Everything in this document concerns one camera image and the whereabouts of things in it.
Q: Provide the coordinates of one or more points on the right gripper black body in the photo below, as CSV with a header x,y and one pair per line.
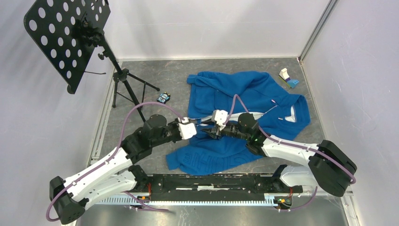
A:
x,y
227,131

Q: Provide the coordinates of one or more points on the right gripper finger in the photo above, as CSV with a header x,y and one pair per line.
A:
x,y
207,128
209,132

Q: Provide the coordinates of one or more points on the blue zip-up jacket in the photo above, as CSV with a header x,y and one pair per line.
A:
x,y
283,114

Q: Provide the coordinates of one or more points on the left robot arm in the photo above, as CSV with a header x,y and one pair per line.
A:
x,y
115,173

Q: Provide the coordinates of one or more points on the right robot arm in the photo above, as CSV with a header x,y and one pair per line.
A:
x,y
323,165

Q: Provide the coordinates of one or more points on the small blue toy robot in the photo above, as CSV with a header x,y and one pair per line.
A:
x,y
164,98

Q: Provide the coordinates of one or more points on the white blue toy block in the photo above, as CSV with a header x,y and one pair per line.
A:
x,y
292,83

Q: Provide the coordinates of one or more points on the black perforated music stand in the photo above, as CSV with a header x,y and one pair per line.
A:
x,y
68,31

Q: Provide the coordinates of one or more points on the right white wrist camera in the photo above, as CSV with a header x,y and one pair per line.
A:
x,y
219,118

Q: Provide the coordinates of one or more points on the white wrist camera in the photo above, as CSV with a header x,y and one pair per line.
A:
x,y
219,118
186,127

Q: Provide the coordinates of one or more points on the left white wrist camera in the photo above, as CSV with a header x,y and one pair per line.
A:
x,y
186,127

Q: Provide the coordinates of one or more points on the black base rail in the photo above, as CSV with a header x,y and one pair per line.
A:
x,y
216,187

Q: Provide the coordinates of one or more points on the white toothed cable tray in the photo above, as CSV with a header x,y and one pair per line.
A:
x,y
127,200

